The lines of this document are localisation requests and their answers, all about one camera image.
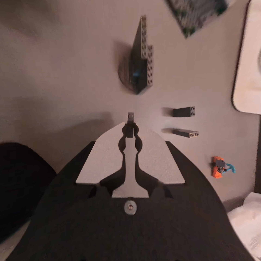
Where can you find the orange teal brick figure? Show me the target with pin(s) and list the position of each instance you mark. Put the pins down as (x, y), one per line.
(217, 171)

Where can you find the tall dark grey brick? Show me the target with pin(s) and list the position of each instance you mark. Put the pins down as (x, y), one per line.
(183, 133)
(181, 112)

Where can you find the grey rounded brick plate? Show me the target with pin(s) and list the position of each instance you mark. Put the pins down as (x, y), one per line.
(128, 75)

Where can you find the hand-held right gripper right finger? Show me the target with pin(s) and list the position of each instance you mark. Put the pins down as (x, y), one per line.
(161, 163)

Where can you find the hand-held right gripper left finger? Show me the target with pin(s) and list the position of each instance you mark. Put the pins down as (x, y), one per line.
(97, 163)

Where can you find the narrow dark grey brick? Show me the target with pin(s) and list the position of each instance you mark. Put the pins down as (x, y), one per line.
(130, 130)

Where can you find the grey brick baseplate build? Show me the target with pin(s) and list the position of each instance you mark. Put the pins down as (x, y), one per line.
(195, 14)

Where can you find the grey desk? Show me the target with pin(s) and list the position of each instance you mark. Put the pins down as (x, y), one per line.
(61, 81)

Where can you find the white paper bag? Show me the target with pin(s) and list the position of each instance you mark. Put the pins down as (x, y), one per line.
(246, 224)

